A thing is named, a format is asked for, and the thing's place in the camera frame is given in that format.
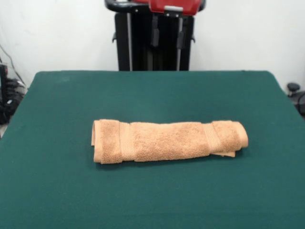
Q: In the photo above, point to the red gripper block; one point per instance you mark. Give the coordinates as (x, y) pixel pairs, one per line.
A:
(171, 4)

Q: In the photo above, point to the tan terry towel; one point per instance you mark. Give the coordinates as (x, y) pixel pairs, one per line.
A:
(166, 140)

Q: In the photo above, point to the dark green table cloth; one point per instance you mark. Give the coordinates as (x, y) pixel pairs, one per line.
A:
(71, 190)

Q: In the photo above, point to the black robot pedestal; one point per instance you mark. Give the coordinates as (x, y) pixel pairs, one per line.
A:
(166, 55)

